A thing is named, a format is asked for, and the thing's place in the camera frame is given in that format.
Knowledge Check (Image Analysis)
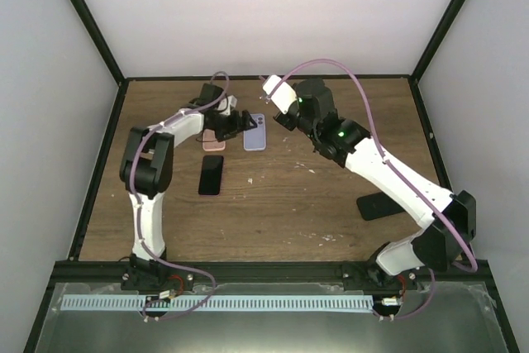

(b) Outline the lavender phone case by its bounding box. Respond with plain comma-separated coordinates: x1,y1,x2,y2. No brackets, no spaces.
243,113,267,151

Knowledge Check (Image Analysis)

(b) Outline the pink phone case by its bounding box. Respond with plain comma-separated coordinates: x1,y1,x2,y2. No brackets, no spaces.
202,129,226,152

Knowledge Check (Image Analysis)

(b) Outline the black screen pink phone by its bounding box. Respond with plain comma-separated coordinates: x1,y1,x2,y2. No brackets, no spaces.
198,155,224,196

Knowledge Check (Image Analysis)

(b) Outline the black phone case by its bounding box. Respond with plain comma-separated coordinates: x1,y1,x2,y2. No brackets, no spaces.
356,192,405,222

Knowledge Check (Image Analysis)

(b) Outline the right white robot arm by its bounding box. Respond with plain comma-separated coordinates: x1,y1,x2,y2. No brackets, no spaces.
263,75,476,289

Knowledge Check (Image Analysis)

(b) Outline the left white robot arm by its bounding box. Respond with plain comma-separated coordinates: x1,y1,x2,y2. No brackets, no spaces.
119,83,258,290

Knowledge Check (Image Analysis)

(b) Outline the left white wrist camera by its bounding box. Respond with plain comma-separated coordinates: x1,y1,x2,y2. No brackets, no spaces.
217,95,237,116

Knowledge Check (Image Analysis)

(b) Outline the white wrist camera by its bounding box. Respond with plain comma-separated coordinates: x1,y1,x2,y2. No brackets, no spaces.
217,95,237,116
262,74,297,114

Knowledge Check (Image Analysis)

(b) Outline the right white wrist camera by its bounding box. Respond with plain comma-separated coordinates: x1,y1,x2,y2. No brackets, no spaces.
262,74,297,114

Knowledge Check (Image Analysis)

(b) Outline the black enclosure frame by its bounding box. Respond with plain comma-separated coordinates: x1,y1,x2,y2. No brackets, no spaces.
24,0,519,352

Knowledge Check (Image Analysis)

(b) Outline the black front mounting rail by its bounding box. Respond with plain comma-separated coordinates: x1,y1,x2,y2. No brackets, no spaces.
53,260,488,288

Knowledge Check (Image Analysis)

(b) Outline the light blue slotted cable duct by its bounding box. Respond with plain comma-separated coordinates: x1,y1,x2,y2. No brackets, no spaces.
60,294,373,312

